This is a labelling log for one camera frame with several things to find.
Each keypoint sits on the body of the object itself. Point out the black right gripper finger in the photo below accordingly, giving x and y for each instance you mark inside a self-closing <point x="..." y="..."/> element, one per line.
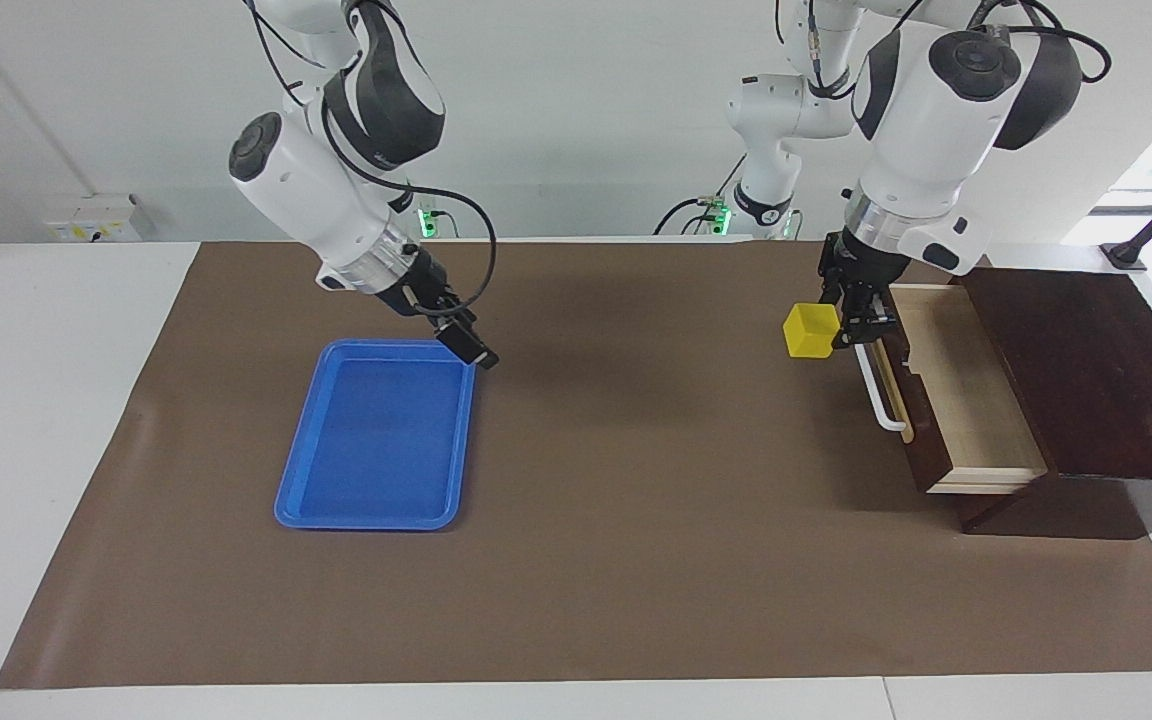
<point x="448" y="305"/>
<point x="471" y="345"/>

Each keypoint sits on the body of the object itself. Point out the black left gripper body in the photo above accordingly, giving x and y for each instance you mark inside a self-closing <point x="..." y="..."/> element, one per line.
<point x="866" y="260"/>

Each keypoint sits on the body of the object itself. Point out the white wall outlet box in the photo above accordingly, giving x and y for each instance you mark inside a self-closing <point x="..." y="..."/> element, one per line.
<point x="91" y="220"/>

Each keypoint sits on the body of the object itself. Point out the blue plastic tray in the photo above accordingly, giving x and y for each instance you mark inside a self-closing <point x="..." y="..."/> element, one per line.
<point x="376" y="440"/>

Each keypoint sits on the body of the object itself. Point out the green lit connector box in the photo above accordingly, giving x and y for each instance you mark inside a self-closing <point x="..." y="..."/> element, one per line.
<point x="426" y="222"/>
<point x="716" y="215"/>

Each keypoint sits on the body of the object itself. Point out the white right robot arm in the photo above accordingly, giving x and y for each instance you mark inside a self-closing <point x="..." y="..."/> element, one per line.
<point x="316" y="190"/>

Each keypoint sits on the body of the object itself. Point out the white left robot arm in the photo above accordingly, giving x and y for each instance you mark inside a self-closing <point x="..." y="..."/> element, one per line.
<point x="926" y="130"/>

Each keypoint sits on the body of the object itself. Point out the dark wooden cabinet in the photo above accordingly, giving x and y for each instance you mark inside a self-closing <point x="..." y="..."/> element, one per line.
<point x="1106" y="380"/>

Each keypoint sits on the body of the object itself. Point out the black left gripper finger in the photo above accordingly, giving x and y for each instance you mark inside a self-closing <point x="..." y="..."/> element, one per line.
<point x="829" y="285"/>
<point x="866" y="320"/>

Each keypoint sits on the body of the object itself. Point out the yellow cube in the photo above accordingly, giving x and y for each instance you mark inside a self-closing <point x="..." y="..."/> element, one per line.
<point x="809" y="332"/>

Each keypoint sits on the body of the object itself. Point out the brown table mat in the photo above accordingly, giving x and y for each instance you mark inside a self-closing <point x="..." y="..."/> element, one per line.
<point x="636" y="500"/>

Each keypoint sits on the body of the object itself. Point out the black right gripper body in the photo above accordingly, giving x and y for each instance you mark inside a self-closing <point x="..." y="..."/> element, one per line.
<point x="411" y="280"/>

